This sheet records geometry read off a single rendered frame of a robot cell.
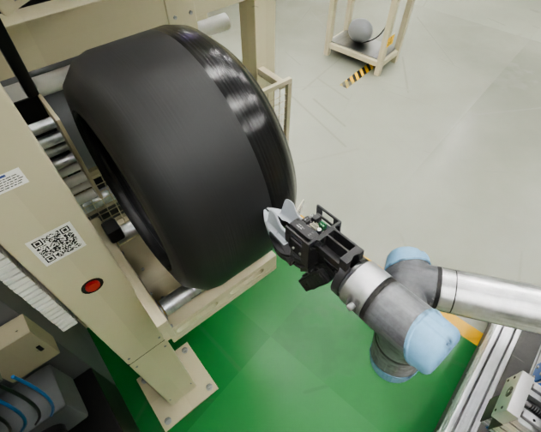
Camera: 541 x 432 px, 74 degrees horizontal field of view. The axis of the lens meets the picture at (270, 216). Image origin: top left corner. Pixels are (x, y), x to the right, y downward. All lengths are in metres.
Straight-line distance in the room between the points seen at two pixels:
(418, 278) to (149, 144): 0.48
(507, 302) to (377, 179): 1.94
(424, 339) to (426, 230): 1.88
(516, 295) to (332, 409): 1.25
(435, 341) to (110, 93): 0.58
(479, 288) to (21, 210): 0.73
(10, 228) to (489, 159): 2.81
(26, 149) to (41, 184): 0.07
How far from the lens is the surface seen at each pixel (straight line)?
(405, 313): 0.51
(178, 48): 0.70
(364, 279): 0.52
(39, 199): 0.67
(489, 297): 0.67
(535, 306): 0.69
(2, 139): 0.60
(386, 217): 2.34
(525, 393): 1.31
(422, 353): 0.50
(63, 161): 1.14
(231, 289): 1.02
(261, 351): 1.84
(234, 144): 0.61
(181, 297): 0.95
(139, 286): 0.96
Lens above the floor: 1.76
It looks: 52 degrees down
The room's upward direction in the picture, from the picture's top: straight up
